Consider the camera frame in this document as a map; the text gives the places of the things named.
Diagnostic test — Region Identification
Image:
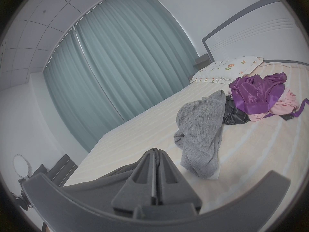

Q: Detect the white printed pillow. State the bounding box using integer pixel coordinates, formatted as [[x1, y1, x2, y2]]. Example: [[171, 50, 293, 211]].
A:
[[190, 56, 264, 83]]

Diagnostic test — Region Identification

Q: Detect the purple satin garment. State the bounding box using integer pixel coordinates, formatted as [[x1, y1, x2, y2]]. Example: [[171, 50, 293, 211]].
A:
[[228, 73, 309, 118]]

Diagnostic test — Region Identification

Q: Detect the pink garment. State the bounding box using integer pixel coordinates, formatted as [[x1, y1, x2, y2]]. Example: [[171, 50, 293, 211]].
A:
[[249, 88, 300, 122]]

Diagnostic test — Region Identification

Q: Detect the grey garment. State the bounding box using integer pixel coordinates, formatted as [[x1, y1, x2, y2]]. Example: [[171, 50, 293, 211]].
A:
[[173, 90, 226, 180]]

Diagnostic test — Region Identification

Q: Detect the blue-green curtain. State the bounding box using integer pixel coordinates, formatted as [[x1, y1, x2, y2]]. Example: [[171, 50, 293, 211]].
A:
[[72, 0, 199, 123], [43, 29, 126, 152]]

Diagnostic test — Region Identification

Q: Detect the bed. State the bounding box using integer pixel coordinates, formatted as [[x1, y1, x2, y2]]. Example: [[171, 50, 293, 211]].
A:
[[64, 0, 309, 214]]

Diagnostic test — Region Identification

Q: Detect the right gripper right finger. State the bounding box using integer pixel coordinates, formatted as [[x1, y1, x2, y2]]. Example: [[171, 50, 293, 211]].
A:
[[157, 150, 202, 211]]

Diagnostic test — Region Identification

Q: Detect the round white mirror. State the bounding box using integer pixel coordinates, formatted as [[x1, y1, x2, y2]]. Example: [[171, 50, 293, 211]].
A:
[[13, 154, 31, 178]]

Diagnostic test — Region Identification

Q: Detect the black chest of drawers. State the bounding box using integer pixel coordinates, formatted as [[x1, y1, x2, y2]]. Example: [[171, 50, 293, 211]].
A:
[[48, 154, 78, 187]]

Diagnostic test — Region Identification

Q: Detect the grey bedside table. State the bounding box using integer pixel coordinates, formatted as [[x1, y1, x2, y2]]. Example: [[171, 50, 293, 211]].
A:
[[194, 53, 210, 68]]

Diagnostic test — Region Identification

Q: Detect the black shiny garment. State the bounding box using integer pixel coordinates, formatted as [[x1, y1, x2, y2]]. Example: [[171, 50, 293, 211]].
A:
[[222, 98, 251, 125]]

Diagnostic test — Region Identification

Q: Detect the black T-shirt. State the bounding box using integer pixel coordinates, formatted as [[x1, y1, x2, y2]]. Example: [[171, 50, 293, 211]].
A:
[[61, 148, 167, 199]]

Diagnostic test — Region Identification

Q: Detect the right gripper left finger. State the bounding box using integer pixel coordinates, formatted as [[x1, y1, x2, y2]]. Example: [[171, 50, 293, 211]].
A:
[[112, 149, 155, 212]]

